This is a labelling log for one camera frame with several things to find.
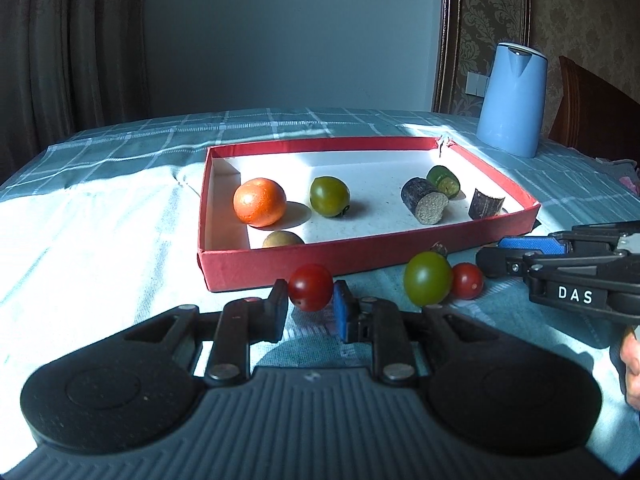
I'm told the dark curtain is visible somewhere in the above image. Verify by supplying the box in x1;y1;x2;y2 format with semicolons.
0;0;151;181

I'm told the red cherry tomato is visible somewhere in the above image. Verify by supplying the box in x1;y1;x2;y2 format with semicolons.
288;263;334;312
451;262;485;301

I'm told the brown round fruit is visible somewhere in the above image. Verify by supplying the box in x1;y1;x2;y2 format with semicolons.
262;230;306;249

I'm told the blue checked tablecloth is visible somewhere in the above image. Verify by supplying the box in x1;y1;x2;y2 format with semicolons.
0;107;640;476

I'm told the green tomato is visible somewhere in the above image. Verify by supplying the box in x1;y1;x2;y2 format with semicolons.
403;251;454;308
309;176;351;218

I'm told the dark sugarcane piece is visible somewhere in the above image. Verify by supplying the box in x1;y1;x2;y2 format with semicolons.
468;187;506;221
401;177;450;225

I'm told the green cucumber piece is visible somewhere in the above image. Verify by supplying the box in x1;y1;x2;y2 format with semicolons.
426;165;461;198

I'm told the red cardboard box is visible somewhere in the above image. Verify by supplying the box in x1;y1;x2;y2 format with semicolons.
196;135;542;293

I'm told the dark wooden chair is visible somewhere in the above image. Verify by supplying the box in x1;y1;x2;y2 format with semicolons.
547;55;640;166

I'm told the orange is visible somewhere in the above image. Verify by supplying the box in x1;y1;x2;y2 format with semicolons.
233;177;288;227

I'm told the blue kettle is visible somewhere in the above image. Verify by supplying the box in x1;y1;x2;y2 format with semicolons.
476;42;548;158

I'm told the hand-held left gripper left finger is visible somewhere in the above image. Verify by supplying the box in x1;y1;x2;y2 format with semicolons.
120;279;290;387

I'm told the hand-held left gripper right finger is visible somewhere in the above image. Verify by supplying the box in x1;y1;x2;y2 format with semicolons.
332;280;501;387

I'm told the person's right hand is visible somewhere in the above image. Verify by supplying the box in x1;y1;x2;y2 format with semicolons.
619;326;640;409

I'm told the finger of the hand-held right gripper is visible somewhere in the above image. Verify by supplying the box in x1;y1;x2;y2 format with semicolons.
497;221;640;257
475;248;623;281

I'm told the dark wooden wall frame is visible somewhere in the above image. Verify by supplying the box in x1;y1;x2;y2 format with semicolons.
432;0;533;116

